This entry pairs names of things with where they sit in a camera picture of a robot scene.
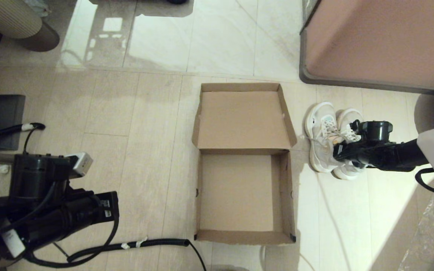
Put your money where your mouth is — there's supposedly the grey crumpled plastic bag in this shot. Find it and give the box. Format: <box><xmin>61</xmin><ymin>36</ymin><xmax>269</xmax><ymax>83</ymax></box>
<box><xmin>21</xmin><ymin>0</ymin><xmax>50</xmax><ymax>17</ymax></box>

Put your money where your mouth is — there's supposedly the thin black power cable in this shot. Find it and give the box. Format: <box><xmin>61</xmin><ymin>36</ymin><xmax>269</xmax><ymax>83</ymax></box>
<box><xmin>21</xmin><ymin>127</ymin><xmax>46</xmax><ymax>155</ymax></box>

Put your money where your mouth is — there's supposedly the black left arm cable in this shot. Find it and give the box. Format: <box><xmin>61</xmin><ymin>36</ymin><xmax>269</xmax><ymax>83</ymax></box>
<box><xmin>0</xmin><ymin>181</ymin><xmax>120</xmax><ymax>268</ymax></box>

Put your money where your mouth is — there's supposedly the brown cardboard shoe box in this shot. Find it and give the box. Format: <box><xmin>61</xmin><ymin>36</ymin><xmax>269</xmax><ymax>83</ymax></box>
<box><xmin>192</xmin><ymin>83</ymin><xmax>298</xmax><ymax>245</ymax></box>

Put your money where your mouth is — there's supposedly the white mesh sneaker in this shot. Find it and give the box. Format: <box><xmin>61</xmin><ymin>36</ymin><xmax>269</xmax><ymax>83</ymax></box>
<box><xmin>304</xmin><ymin>102</ymin><xmax>341</xmax><ymax>174</ymax></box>
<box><xmin>332</xmin><ymin>108</ymin><xmax>367</xmax><ymax>181</ymax></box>

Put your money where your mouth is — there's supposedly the ribbed beige round stool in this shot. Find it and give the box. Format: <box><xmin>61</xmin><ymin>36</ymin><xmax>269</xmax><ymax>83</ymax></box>
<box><xmin>0</xmin><ymin>0</ymin><xmax>60</xmax><ymax>52</ymax></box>

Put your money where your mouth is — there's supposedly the long black corrugated conduit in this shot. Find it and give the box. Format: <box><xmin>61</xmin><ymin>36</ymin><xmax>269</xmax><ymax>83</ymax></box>
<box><xmin>67</xmin><ymin>239</ymin><xmax>207</xmax><ymax>271</ymax></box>

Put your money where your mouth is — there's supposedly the short black corrugated cable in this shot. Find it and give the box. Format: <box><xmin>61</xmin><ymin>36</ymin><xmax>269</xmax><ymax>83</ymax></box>
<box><xmin>0</xmin><ymin>123</ymin><xmax>46</xmax><ymax>140</ymax></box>

